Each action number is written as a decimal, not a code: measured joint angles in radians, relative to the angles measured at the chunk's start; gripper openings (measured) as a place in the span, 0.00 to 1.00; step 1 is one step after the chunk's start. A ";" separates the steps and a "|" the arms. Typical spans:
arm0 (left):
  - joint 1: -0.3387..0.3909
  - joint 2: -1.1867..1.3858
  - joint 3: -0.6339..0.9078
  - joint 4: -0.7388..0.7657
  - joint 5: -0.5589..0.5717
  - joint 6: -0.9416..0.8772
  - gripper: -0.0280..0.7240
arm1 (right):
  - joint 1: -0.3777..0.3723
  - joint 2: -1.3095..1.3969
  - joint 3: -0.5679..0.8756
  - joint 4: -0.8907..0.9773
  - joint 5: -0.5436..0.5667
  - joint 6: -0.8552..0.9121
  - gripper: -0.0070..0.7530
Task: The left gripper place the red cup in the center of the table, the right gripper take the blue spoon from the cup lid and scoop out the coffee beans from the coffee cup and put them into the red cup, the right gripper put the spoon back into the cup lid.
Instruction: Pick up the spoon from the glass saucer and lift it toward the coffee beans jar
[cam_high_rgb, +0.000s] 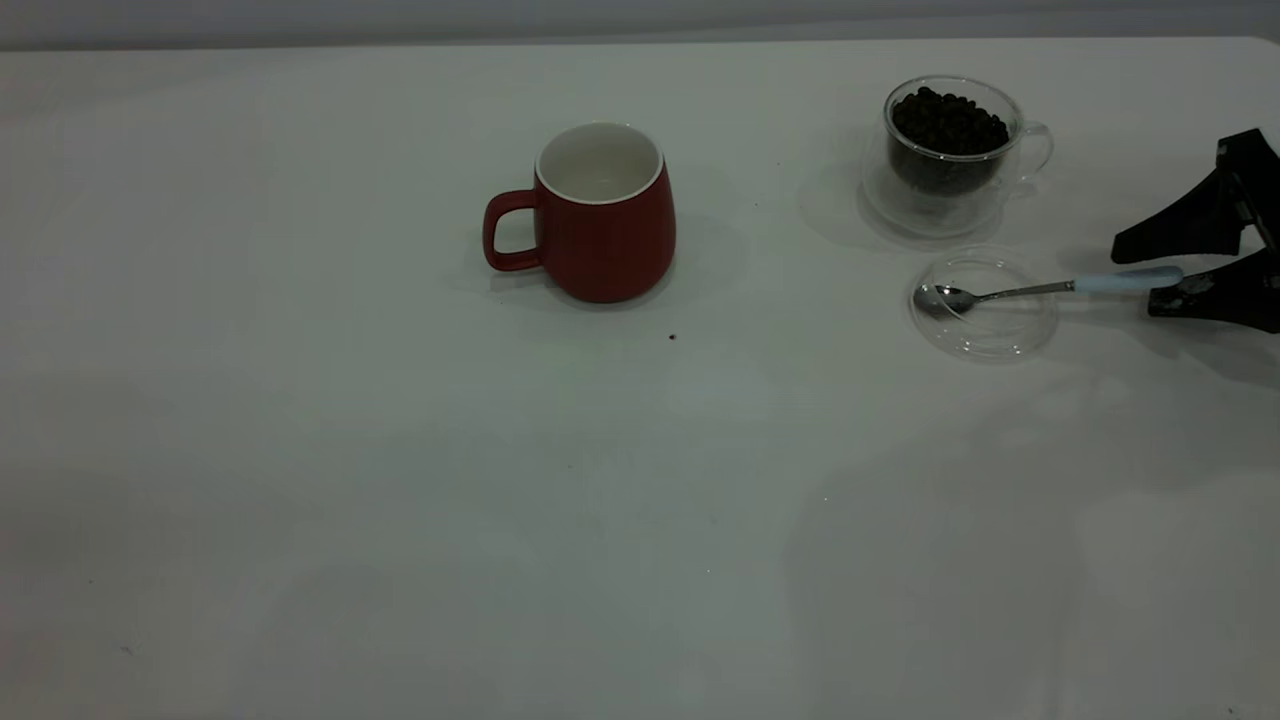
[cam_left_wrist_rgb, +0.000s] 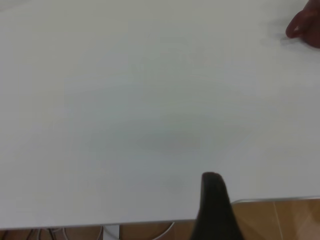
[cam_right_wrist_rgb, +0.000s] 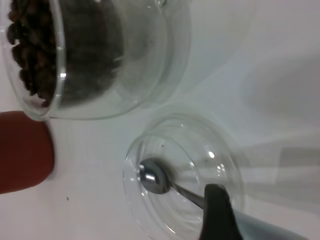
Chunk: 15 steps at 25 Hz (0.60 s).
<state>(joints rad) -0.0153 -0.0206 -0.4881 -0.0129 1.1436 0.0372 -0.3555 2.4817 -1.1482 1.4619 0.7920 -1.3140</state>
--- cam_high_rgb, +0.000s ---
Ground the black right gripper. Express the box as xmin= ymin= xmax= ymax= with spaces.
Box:
xmin=1112 ymin=128 xmax=1280 ymax=334

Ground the clear glass saucer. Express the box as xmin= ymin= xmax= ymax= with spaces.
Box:
xmin=908 ymin=250 xmax=1059 ymax=363

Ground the metal spoon pale blue handle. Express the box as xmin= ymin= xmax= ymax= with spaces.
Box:
xmin=913 ymin=265 xmax=1185 ymax=319

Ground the clear double-wall glass cup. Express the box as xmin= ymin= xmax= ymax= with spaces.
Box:
xmin=860 ymin=75 xmax=1055 ymax=241

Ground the coffee bean pile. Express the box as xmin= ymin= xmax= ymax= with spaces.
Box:
xmin=890 ymin=86 xmax=1011 ymax=196

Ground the red ceramic mug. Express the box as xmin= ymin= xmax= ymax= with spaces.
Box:
xmin=483 ymin=122 xmax=677 ymax=304

